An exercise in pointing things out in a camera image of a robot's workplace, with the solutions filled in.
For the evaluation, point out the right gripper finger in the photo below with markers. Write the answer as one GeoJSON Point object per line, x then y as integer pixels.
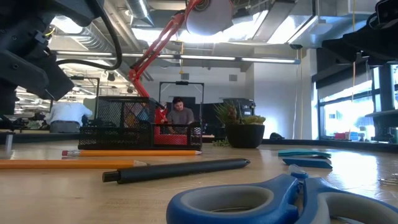
{"type": "Point", "coordinates": [345, 46]}

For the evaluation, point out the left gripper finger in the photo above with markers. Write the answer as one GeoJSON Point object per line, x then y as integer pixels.
{"type": "Point", "coordinates": [7, 99]}
{"type": "Point", "coordinates": [34, 77]}

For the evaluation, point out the yellow wooden pencil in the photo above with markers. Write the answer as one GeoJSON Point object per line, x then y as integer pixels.
{"type": "Point", "coordinates": [68, 164]}
{"type": "Point", "coordinates": [130, 153]}

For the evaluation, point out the blue sticky note pad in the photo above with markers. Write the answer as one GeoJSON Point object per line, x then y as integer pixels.
{"type": "Point", "coordinates": [306, 163]}
{"type": "Point", "coordinates": [298, 152]}

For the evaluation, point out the black click pen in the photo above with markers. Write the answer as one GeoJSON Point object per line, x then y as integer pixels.
{"type": "Point", "coordinates": [174, 170]}

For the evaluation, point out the black mesh desk organizer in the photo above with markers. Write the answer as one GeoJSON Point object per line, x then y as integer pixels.
{"type": "Point", "coordinates": [109, 138]}

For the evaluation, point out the person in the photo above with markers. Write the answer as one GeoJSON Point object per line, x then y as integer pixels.
{"type": "Point", "coordinates": [180, 116]}
{"type": "Point", "coordinates": [68, 115]}

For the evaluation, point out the fluorescent tube light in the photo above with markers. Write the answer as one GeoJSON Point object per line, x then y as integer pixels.
{"type": "Point", "coordinates": [267, 60]}

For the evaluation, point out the blue box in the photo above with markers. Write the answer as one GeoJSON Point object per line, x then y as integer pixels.
{"type": "Point", "coordinates": [353, 136]}

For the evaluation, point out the red box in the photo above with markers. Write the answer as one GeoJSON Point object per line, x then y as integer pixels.
{"type": "Point", "coordinates": [339, 136]}

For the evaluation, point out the black dome object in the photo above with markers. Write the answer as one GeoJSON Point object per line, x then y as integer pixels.
{"type": "Point", "coordinates": [276, 136]}

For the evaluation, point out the black cabinet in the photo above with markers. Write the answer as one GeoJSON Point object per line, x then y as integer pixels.
{"type": "Point", "coordinates": [247, 109]}

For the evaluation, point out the succulent in black pot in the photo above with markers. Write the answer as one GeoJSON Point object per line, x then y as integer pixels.
{"type": "Point", "coordinates": [245, 137]}

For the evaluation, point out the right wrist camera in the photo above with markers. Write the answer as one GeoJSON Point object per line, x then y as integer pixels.
{"type": "Point", "coordinates": [388, 7]}

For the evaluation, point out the black vertical post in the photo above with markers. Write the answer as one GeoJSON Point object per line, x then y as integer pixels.
{"type": "Point", "coordinates": [386, 90]}

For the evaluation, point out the black metal frame stand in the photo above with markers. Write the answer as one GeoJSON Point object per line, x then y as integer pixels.
{"type": "Point", "coordinates": [182, 83]}
{"type": "Point", "coordinates": [84, 77]}

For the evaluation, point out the black metal table frame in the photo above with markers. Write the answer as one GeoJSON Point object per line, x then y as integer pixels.
{"type": "Point", "coordinates": [342, 145]}

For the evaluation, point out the grey wall vent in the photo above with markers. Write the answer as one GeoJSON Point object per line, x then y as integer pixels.
{"type": "Point", "coordinates": [185, 76]}
{"type": "Point", "coordinates": [233, 77]}

